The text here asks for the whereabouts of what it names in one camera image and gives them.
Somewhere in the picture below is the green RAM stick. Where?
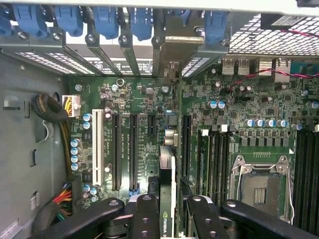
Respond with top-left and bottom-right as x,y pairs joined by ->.
198,128 -> 212,198

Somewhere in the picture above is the metal CPU socket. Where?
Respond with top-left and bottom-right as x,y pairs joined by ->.
230,154 -> 297,225

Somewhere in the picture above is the long black expansion slot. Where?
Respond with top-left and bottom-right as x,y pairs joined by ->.
182,114 -> 193,180
111,113 -> 122,192
129,114 -> 140,196

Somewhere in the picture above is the white PCI expansion slot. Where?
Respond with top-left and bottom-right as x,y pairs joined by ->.
91,109 -> 105,187

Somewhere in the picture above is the short black expansion slot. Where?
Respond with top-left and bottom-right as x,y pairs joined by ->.
148,115 -> 157,137

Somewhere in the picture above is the green Dell motherboard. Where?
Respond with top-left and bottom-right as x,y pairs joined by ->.
63,74 -> 319,239

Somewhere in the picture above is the white power connector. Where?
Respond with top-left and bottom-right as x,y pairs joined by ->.
61,94 -> 82,118

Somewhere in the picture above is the open grey PC case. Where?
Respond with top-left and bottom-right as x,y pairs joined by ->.
0,0 -> 319,239

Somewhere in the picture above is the metal USB port block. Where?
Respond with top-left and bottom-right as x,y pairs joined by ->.
221,58 -> 251,76

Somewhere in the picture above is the metal ethernet port block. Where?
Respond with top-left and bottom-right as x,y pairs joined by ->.
257,56 -> 292,76

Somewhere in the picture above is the teal port connector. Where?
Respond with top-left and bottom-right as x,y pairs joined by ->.
290,60 -> 319,76

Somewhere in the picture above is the blue expansion card clip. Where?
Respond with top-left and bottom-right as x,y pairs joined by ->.
173,8 -> 190,26
0,6 -> 12,37
203,9 -> 229,45
54,5 -> 83,37
93,6 -> 120,40
129,6 -> 153,42
11,4 -> 48,38

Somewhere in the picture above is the black case fan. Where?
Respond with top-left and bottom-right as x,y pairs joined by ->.
260,13 -> 319,30

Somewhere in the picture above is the coloured power wire bundle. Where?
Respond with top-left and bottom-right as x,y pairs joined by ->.
51,182 -> 76,223

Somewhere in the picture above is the black sleeved power cable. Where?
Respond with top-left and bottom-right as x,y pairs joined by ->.
31,92 -> 73,178

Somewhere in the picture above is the red black twisted wire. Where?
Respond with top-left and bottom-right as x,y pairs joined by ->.
281,28 -> 319,39
226,67 -> 319,104

